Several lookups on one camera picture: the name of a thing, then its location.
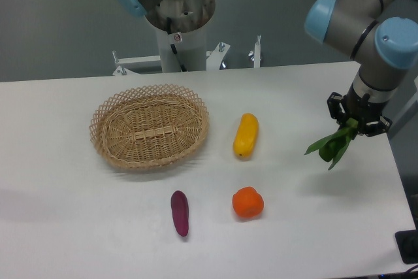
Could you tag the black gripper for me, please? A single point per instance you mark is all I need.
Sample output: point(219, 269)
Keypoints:
point(368, 115)

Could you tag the green leafy vegetable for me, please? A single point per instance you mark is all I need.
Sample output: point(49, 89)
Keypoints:
point(332, 147)

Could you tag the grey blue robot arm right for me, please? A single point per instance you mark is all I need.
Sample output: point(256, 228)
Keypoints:
point(385, 51)

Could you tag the yellow mango toy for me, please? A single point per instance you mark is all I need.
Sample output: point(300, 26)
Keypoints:
point(246, 136)

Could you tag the black device at table edge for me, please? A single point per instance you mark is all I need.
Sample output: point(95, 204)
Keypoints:
point(407, 245)

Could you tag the orange fruit toy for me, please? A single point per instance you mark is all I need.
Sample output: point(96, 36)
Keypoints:
point(247, 203)

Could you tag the purple eggplant toy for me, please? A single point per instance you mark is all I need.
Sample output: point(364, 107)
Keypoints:
point(180, 213)

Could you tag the woven wicker basket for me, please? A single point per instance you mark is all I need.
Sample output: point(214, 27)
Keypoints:
point(148, 127)

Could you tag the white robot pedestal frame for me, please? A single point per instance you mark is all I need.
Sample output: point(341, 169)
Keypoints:
point(178, 52)

